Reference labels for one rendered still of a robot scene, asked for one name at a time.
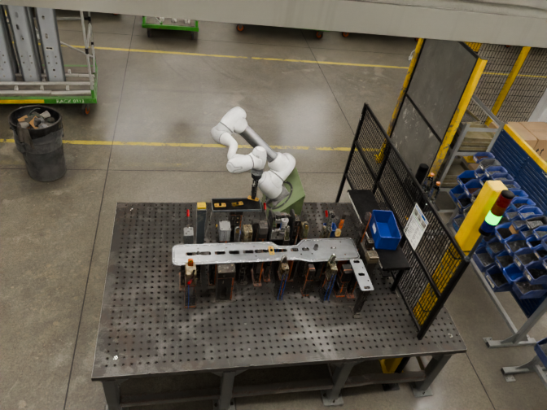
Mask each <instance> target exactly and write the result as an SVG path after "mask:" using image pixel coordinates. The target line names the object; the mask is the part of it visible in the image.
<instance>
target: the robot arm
mask: <svg viewBox="0 0 547 410"><path fill-rule="evenodd" d="M245 118H246V112H245V111H244V110H243V109H242V108H241V107H234V108H232V109H230V110H229V111H228V112H227V113H226V114H225V115H224V116H223V118H222V119H221V121H220V122H219V124H218V125H217V126H215V127H213V128H212V130H211V135H212V137H213V139H214V140H215V141H217V142H218V143H220V144H222V145H225V146H229V147H230V148H229V151H228V155H227V157H228V160H229V161H228V163H227V165H226V167H227V169H228V171H230V172H232V173H240V172H246V171H248V170H250V169H251V173H252V178H253V183H252V191H251V192H252V197H251V198H252V199H255V198H256V192H257V190H258V189H257V187H259V189H260V191H261V192H262V193H263V194H265V195H266V196H267V197H268V200H267V201H266V202H265V203H266V204H270V203H272V204H273V206H274V207H276V206H277V205H278V204H279V203H280V202H281V201H282V200H283V199H284V198H285V197H286V196H288V195H289V194H290V193H289V192H288V191H287V189H286V187H285V186H284V184H283V182H284V181H285V180H286V179H287V177H288V176H289V175H290V174H291V172H292V170H293V169H294V167H295V158H294V157H293V156H292V155H291V154H289V153H283V154H282V153H280V152H275V151H274V150H273V149H272V148H271V147H270V146H269V145H268V144H267V143H266V142H264V141H263V140H262V139H261V138H260V136H259V135H258V134H256V133H255V132H254V131H253V130H252V129H251V128H250V127H249V126H248V125H247V121H246V119H245ZM232 133H237V134H239V135H240V136H241V137H242V138H244V139H245V140H246V141H247V142H248V143H249V144H250V145H251V146H252V147H253V148H254V150H253V151H252V153H250V154H249V155H239V154H236V151H237V149H238V143H237V142H236V141H235V140H234V139H233V138H232V137H231V134H232ZM266 160H267V161H268V165H269V167H270V170H269V171H268V172H264V166H265V163H266Z"/></svg>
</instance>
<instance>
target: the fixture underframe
mask: <svg viewBox="0 0 547 410"><path fill-rule="evenodd" d="M452 355H455V354H445V355H432V358H431V360H430V362H428V360H427V357H426V356H416V358H417V361H418V364H419V366H420V368H421V370H422V371H412V372H402V373H371V374H365V375H360V376H352V377H349V376H348V375H349V374H350V372H351V370H352V366H354V365H356V364H359V363H361V362H363V361H364V360H361V361H350V362H339V363H329V364H327V366H328V369H329V373H330V378H325V379H315V380H305V381H295V382H276V383H266V384H256V385H246V386H233V384H234V377H235V376H237V375H238V374H240V373H242V372H244V371H246V370H247V369H244V370H234V371H223V372H212V373H214V374H216V375H217V376H219V377H220V381H221V385H220V386H219V387H217V388H207V389H198V390H180V391H170V392H160V393H150V394H140V395H120V384H121V383H122V382H124V381H126V380H128V378H127V379H116V380H106V381H100V382H101V383H102V384H103V390H104V394H105V398H106V402H107V404H106V410H129V407H134V406H144V405H153V404H162V403H180V402H190V401H199V400H208V399H212V400H213V410H235V407H234V398H235V397H244V396H254V395H271V394H281V393H291V392H300V391H309V390H321V394H322V400H323V403H324V406H331V405H339V404H344V402H343V398H342V395H341V391H340V390H341V388H342V389H343V388H345V387H354V386H365V385H370V384H388V383H400V382H409V384H410V385H411V388H412V390H413V393H414V396H415V397H423V396H432V395H433V393H432V391H431V388H430V385H431V383H432V382H433V381H434V380H435V378H436V377H437V375H438V374H439V373H440V371H441V370H442V368H443V367H444V366H445V365H446V364H447V362H448V361H449V359H450V358H451V356H452Z"/></svg>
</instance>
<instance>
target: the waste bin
mask: <svg viewBox="0 0 547 410"><path fill-rule="evenodd" d="M8 122H9V125H10V129H12V130H13V134H14V140H15V144H16V148H17V150H18V151H19V152H20V153H22V154H23V157H24V161H25V163H26V166H27V169H28V173H29V175H30V176H31V178H32V179H34V180H36V181H54V180H57V179H59V178H60V177H62V176H63V175H64V173H65V172H66V163H65V158H64V152H63V140H62V137H64V135H63V123H62V116H61V114H60V113H59V112H58V111H56V110H55V109H53V108H50V107H45V106H38V105H30V106H24V107H19V108H17V109H15V110H14V111H12V112H11V113H10V115H9V116H8Z"/></svg>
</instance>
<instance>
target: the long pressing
mask: <svg viewBox="0 0 547 410"><path fill-rule="evenodd" d="M315 244H318V249H317V250H316V251H315V250H314V249H313V248H314V245H315ZM268 246H272V247H273V249H287V251H284V252H274V254H275V255H270V254H269V252H265V253H255V250H268V249H269V248H268ZM226 247H227V248H226ZM331 247H332V249H331ZM335 247H336V248H335ZM294 248H297V249H298V251H291V249H294ZM302 248H308V249H309V251H303V250H302ZM197 251H199V253H201V252H211V255H197ZM216 251H224V252H225V254H224V255H216V254H215V252H216ZM230 251H239V254H230ZM243 251H253V253H243ZM193 252H195V253H196V255H186V253H193ZM301 254H302V255H301ZM333 254H336V259H335V261H345V260H357V259H360V255H359V253H358V250H357V247H356V245H355V243H354V241H353V240H352V239H351V238H312V239H302V240H301V241H300V242H299V243H298V244H297V245H294V246H278V245H276V244H275V243H273V242H228V243H205V244H182V245H175V246H173V248H172V261H173V264H174V265H177V266H182V265H185V263H187V264H188V259H190V258H192V259H193V260H194V263H196V265H200V264H234V263H252V262H269V261H280V260H281V258H282V256H283V255H287V260H302V261H305V262H309V263H311V262H328V260H329V258H330V256H331V255H333Z"/></svg>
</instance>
